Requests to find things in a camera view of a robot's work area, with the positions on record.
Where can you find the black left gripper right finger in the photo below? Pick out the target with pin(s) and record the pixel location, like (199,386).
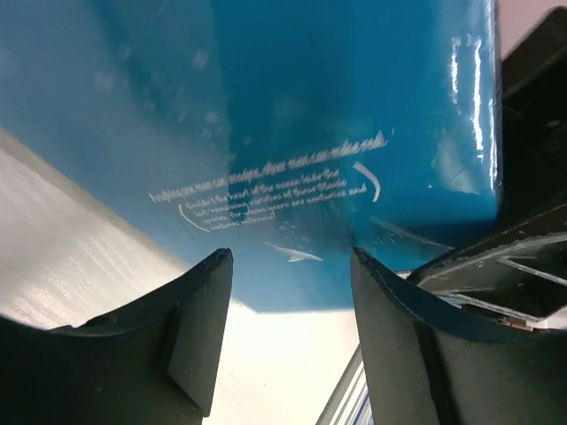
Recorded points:
(429,362)

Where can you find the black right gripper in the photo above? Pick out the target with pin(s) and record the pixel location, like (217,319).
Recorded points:
(517,273)

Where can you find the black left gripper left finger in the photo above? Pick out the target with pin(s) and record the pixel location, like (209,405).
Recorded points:
(152,361)

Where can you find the teal 20000 Leagues book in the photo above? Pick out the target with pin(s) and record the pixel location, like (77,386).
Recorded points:
(288,132)

